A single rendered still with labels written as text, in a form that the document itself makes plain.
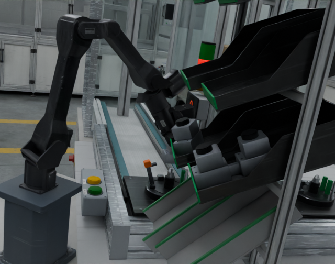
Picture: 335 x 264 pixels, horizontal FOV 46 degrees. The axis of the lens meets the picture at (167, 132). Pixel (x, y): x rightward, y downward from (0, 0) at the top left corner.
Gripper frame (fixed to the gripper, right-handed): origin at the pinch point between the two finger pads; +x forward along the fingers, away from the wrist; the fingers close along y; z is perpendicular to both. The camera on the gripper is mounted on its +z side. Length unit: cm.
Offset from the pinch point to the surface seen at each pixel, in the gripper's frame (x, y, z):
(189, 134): -13.4, -28.3, 1.1
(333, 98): 245, 399, 264
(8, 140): 41, 310, -137
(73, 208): 6.0, 10.1, -38.5
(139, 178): 8.5, 9.6, -15.9
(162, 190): 9.6, -2.7, -11.0
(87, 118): 2, 81, -28
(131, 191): 6.3, 0.1, -19.0
